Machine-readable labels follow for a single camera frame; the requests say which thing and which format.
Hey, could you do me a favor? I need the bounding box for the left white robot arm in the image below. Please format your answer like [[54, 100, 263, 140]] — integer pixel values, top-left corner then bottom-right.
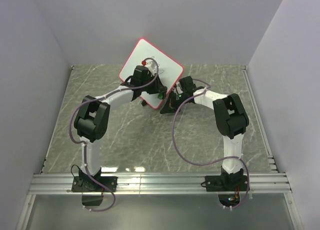
[[71, 60, 167, 191]]

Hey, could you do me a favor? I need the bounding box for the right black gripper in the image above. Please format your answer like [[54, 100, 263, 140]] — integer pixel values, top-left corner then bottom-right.
[[159, 90, 188, 114]]

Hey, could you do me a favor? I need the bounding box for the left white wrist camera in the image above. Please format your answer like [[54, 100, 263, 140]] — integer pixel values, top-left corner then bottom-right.
[[141, 60, 157, 75]]

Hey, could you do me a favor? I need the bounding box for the aluminium rail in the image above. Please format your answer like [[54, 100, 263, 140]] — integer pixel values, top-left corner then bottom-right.
[[28, 172, 292, 196], [240, 65, 279, 173], [39, 65, 75, 174]]

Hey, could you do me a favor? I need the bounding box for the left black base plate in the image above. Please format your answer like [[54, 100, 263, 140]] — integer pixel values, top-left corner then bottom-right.
[[71, 171, 118, 193]]

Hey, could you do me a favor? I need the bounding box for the green bone-shaped eraser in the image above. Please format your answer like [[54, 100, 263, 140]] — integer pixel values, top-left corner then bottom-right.
[[157, 93, 165, 100]]

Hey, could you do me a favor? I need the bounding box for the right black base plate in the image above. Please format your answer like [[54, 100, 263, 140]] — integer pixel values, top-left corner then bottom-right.
[[200, 175, 249, 192]]

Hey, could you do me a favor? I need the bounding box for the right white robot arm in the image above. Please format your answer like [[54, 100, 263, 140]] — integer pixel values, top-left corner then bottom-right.
[[160, 76, 250, 190]]

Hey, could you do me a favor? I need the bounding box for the aluminium left side rail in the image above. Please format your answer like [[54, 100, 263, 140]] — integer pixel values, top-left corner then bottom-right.
[[39, 65, 75, 174]]

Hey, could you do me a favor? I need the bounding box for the aluminium right side rail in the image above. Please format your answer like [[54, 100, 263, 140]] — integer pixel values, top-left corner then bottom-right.
[[240, 65, 279, 173]]

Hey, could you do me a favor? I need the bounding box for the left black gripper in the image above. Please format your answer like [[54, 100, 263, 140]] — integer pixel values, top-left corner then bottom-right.
[[140, 73, 166, 94]]

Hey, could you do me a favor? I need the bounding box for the pink-framed whiteboard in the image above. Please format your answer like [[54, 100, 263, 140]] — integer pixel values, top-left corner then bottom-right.
[[110, 38, 184, 109]]

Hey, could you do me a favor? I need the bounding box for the aluminium front rail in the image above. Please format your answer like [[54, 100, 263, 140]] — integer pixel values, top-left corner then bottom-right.
[[28, 172, 292, 196]]

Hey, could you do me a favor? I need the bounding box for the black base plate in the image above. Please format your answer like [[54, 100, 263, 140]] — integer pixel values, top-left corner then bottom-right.
[[71, 171, 118, 193], [200, 175, 249, 192]]

